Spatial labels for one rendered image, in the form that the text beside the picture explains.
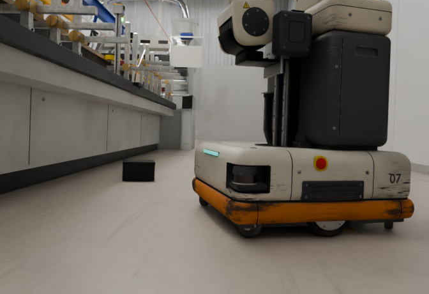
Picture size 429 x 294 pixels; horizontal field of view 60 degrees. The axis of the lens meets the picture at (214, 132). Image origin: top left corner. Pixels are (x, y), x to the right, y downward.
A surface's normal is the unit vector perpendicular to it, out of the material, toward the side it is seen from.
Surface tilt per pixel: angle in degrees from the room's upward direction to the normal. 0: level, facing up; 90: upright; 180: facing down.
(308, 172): 90
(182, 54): 90
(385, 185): 90
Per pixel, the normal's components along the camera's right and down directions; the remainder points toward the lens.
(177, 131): -0.03, 0.01
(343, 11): 0.27, 0.02
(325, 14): -0.96, -0.03
